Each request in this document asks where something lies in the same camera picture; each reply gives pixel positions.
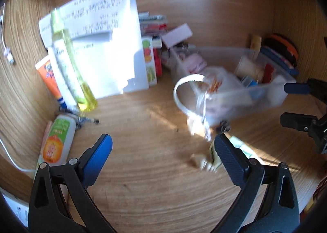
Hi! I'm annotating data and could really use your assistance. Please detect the clear plastic bag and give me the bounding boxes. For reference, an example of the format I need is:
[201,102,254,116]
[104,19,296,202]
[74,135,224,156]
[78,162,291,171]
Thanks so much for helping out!
[203,66,242,97]

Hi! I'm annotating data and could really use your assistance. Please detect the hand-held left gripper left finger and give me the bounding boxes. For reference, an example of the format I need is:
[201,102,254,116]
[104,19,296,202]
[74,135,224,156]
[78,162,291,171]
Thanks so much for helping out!
[28,134,116,233]

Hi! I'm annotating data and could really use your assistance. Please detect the wooden desktop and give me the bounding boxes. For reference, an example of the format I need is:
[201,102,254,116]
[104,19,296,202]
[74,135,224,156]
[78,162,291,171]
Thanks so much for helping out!
[33,64,327,233]

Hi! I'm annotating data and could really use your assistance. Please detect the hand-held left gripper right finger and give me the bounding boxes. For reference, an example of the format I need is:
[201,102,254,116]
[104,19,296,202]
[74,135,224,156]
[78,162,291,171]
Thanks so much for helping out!
[212,133,300,233]

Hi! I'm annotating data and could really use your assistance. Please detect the white cable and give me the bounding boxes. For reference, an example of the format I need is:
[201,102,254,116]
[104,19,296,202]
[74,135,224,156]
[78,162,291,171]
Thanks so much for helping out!
[0,3,35,172]

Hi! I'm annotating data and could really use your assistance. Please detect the green and orange lotion bottle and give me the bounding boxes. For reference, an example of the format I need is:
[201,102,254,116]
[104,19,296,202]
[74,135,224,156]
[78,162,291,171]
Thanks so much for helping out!
[41,115,76,166]

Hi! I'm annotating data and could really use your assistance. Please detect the yellow spray bottle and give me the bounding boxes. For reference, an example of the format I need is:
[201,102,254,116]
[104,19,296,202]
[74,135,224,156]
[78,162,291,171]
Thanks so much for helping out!
[50,9,98,112]

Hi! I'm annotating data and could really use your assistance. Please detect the red book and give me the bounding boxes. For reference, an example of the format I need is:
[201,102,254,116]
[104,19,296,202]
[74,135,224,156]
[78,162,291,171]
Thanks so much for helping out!
[153,36,163,77]

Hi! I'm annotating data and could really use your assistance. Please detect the small metal clips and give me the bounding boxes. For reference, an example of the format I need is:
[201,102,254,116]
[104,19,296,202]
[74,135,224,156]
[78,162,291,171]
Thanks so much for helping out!
[58,105,100,129]

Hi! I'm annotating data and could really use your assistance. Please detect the clear plastic jar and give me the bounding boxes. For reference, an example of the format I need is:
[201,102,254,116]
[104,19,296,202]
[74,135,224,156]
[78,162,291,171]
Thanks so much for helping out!
[234,55,264,82]

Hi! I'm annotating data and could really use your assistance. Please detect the black and orange case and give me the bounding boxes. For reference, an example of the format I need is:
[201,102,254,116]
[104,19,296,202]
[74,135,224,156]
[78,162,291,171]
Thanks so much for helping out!
[263,33,299,68]

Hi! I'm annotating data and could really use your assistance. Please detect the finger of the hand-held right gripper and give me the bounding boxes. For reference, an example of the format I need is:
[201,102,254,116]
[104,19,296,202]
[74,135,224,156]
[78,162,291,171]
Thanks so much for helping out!
[284,78,327,103]
[280,112,319,131]

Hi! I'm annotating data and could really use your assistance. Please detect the beige wooden cylinder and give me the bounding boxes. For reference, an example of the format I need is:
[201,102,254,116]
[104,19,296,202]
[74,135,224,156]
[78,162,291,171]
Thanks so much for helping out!
[250,34,263,57]

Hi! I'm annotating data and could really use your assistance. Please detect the orange sunscreen tube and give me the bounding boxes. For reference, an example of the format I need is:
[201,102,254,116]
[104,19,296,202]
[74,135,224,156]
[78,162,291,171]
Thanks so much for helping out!
[35,56,67,109]

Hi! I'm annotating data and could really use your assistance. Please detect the white printed paper sheet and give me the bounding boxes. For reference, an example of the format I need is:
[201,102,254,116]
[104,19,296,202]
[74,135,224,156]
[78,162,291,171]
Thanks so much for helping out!
[72,0,149,98]
[39,0,131,47]

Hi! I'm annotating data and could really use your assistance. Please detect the white tube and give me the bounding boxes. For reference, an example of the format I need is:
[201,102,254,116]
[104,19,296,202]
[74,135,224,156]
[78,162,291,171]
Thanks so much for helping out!
[47,46,77,106]

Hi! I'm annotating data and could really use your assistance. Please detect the clear plastic storage bin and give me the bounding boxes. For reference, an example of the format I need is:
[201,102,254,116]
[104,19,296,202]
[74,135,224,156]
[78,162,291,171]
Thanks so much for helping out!
[169,46,297,126]

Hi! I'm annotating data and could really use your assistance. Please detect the stack of books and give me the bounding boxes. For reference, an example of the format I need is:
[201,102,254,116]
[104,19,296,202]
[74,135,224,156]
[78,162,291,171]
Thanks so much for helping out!
[139,12,168,37]

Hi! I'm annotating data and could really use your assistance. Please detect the beige tag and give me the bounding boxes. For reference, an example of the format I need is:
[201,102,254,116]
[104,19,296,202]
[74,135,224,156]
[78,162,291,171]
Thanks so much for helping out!
[190,154,217,172]

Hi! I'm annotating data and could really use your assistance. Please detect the pale green packet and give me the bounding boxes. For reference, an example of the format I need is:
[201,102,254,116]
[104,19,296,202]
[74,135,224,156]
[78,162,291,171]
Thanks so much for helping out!
[209,135,257,171]

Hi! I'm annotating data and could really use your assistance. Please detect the small white box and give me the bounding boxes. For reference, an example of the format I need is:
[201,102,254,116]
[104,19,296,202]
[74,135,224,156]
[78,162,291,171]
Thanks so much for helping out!
[162,24,193,48]

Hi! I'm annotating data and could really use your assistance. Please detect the pink tube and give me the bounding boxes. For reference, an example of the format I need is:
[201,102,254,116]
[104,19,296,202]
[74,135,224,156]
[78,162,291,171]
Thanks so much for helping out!
[34,120,53,180]

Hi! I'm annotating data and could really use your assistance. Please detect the fruit printed box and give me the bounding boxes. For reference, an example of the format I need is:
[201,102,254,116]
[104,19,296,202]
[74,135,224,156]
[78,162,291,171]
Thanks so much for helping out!
[141,36,158,87]

